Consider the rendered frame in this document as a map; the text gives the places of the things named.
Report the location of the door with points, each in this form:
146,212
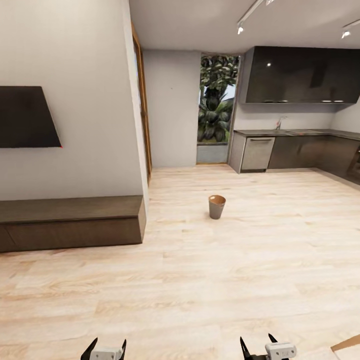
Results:
142,97

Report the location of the wall mounted tv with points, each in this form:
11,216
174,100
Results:
25,118

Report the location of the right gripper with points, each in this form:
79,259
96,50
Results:
248,356

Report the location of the cabinet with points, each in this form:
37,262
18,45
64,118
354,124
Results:
335,77
277,74
30,224

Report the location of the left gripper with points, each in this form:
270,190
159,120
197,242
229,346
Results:
87,353

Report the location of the trash can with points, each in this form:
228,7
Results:
216,206

